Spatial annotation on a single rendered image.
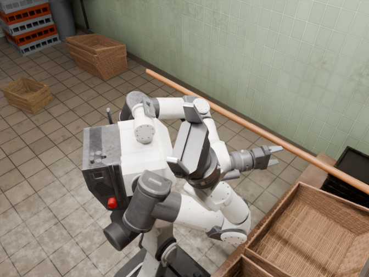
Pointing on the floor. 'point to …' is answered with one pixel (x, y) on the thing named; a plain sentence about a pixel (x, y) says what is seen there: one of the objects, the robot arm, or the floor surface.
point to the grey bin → (62, 17)
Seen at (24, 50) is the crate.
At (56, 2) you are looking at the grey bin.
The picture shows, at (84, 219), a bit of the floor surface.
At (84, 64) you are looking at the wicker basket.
